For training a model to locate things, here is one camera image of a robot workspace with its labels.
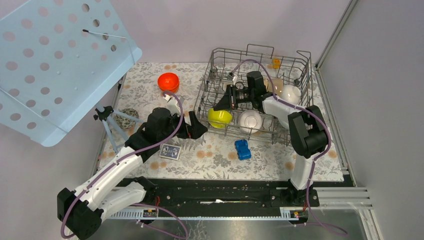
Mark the grey wire dish rack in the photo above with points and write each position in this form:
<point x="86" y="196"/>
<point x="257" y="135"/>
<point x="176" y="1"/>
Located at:
<point x="237" y="80"/>

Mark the floral tablecloth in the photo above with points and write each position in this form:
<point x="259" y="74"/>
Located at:
<point x="212" y="156"/>

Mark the white bowl back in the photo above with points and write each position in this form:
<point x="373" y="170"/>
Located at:
<point x="291" y="94"/>

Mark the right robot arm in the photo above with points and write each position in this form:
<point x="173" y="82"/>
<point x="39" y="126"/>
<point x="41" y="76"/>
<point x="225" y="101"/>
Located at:
<point x="309" y="135"/>

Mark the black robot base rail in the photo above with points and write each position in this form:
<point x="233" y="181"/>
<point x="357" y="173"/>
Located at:
<point x="223" y="198"/>

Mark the blue toy car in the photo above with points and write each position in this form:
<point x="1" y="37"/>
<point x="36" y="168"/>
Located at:
<point x="242" y="149"/>

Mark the yellow clip on rack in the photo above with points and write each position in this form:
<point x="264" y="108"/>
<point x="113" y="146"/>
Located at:
<point x="276" y="63"/>

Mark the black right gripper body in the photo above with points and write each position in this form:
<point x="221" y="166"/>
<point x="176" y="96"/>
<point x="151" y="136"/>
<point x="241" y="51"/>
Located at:
<point x="244" y="95"/>

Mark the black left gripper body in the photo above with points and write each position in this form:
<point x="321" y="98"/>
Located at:
<point x="174" y="121"/>

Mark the aluminium frame post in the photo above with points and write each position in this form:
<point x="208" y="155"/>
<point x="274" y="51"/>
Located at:
<point x="335" y="35"/>

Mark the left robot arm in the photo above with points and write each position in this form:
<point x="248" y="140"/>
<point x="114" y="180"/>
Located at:
<point x="83" y="209"/>

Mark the speckled stone coaster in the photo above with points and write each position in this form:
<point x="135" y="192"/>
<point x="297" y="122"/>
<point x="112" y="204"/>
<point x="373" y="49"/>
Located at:
<point x="124" y="122"/>

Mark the blue playing card box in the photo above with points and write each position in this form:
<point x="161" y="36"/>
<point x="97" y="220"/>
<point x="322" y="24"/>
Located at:
<point x="171" y="152"/>

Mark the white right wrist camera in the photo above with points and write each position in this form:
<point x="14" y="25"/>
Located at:
<point x="232" y="77"/>

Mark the plain beige bowl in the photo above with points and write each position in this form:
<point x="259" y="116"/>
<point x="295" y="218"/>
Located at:
<point x="278" y="85"/>

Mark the light blue tripod stand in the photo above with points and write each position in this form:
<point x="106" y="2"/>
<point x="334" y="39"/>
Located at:
<point x="105" y="115"/>

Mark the orange bowl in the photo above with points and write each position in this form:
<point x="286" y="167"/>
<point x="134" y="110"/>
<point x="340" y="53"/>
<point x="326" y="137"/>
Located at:
<point x="168" y="79"/>
<point x="173" y="89"/>

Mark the light blue perforated board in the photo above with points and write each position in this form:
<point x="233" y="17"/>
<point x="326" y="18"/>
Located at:
<point x="58" y="58"/>

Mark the white bowl upside down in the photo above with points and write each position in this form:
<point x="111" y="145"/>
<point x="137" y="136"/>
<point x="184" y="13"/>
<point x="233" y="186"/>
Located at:
<point x="250" y="121"/>

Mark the yellow bowl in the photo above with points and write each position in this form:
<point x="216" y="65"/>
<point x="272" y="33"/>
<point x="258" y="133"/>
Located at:
<point x="219" y="118"/>

